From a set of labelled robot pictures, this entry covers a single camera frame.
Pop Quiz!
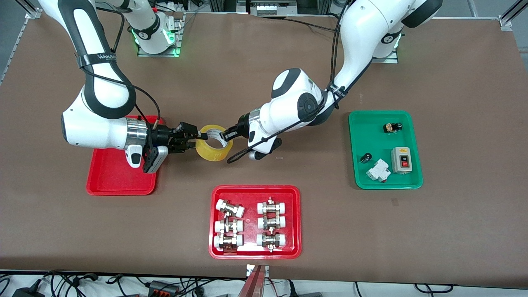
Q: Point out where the black power adapter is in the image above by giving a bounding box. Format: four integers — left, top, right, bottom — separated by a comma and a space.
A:
12, 286, 45, 297

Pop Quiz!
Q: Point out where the black cable across table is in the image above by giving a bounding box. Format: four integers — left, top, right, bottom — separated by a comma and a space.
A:
283, 17, 337, 33

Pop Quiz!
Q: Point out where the empty red plastic tray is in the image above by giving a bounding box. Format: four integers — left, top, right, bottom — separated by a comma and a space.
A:
86, 115, 164, 196

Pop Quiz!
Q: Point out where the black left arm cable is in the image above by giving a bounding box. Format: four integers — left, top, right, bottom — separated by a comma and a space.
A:
227, 0, 363, 163

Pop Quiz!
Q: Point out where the aluminium camera mount post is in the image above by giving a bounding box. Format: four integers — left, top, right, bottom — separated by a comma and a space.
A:
237, 264, 270, 297

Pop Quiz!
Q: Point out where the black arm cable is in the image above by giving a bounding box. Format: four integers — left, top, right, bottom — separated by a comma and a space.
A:
227, 0, 363, 163
78, 2, 162, 126

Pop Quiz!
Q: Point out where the white capped metal pipe fitting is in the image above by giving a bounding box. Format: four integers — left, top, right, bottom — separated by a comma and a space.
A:
216, 199, 245, 218
256, 232, 287, 252
214, 234, 244, 252
257, 214, 287, 231
214, 219, 244, 234
257, 197, 287, 215

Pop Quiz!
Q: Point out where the black orange power strip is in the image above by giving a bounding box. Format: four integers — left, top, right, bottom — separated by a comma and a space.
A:
148, 280, 181, 297

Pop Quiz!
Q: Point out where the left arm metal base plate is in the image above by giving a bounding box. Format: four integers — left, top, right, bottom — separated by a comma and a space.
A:
370, 39, 400, 64

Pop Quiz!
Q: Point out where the aluminium corner profile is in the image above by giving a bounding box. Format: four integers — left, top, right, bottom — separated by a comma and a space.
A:
498, 0, 528, 32
16, 0, 42, 20

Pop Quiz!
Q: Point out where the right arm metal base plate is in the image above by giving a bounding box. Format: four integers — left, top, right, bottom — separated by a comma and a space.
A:
137, 12, 185, 58

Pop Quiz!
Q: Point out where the white circuit breaker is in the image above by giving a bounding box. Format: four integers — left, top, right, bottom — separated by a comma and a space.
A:
366, 160, 391, 182

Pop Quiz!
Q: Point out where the grey on-off switch box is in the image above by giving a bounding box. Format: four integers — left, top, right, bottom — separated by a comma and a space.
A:
391, 147, 413, 174

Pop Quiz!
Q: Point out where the green plastic tray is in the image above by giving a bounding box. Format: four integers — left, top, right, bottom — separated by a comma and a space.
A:
349, 110, 424, 190

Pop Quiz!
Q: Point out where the red tray with fittings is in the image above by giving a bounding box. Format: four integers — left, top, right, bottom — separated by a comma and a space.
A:
208, 185, 302, 260

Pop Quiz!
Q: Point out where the white socket power strip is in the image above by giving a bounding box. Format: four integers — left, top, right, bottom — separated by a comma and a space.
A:
249, 0, 298, 17

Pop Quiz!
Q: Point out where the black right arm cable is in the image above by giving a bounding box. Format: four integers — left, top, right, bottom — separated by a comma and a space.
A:
78, 2, 162, 126

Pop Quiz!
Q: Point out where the yellowish clear tape roll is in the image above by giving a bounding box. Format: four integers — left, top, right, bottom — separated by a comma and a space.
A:
195, 124, 234, 162

